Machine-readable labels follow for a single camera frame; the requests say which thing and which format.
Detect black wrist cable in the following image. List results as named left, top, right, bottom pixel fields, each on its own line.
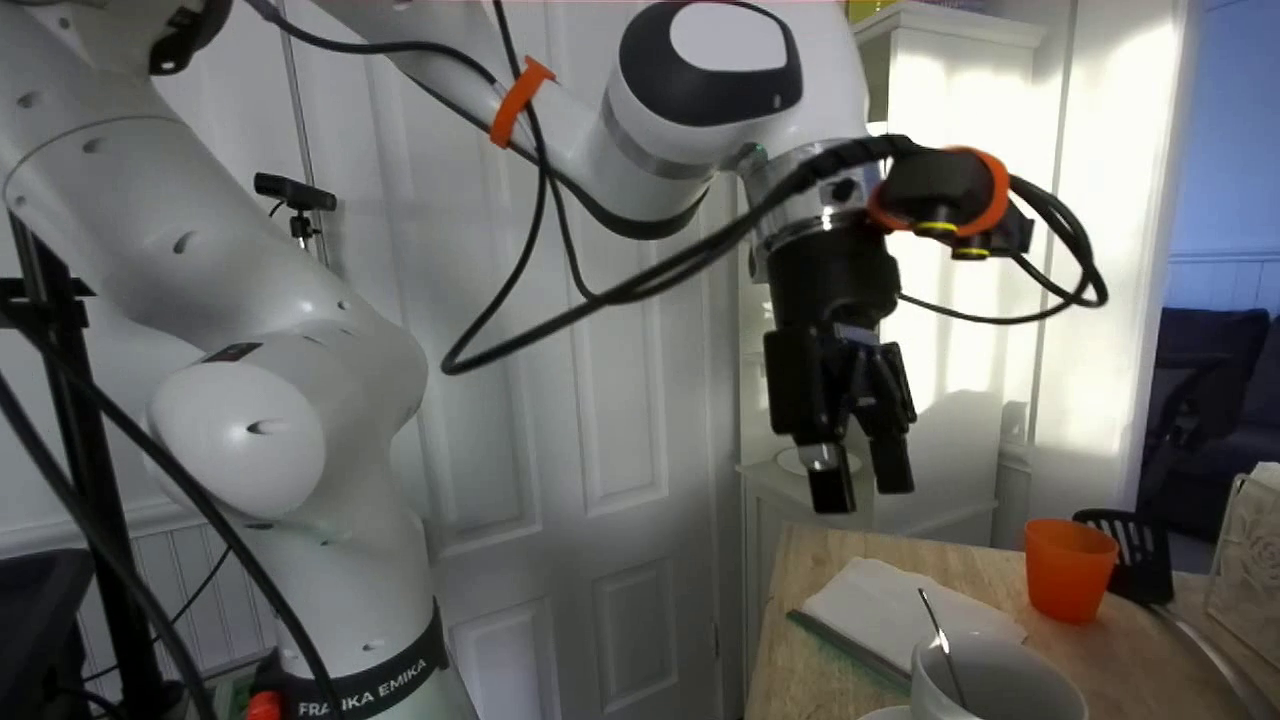
left=245, top=0, right=1111, bottom=380

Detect white shelf cabinet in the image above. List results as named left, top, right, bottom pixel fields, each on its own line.
left=726, top=0, right=1054, bottom=705

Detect white bowl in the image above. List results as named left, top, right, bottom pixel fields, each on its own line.
left=905, top=632, right=1093, bottom=720

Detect white panelled door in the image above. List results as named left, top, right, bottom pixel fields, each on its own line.
left=282, top=0, right=773, bottom=720

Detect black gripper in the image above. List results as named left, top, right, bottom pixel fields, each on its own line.
left=756, top=227, right=925, bottom=522

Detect orange cable strap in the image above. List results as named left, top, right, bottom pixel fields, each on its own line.
left=486, top=51, right=560, bottom=151

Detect small black stand camera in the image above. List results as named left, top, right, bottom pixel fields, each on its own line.
left=254, top=168, right=340, bottom=260

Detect dark blue sofa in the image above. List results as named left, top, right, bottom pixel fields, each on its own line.
left=1135, top=303, right=1280, bottom=545

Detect orange plastic cup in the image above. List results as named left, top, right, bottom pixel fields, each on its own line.
left=1022, top=516, right=1124, bottom=630

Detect black slotted spatula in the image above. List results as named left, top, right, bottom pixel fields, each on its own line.
left=1072, top=503, right=1181, bottom=609

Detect black case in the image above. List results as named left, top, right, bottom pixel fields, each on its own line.
left=0, top=545, right=102, bottom=720

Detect marbled grey board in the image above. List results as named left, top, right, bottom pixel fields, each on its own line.
left=1203, top=456, right=1280, bottom=673

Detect silver spoon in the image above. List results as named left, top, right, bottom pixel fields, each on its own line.
left=913, top=583, right=971, bottom=709

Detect black cable bundle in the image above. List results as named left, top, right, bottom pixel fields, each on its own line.
left=0, top=372, right=352, bottom=720

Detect black tripod stand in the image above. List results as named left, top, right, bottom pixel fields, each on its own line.
left=0, top=211, right=180, bottom=720

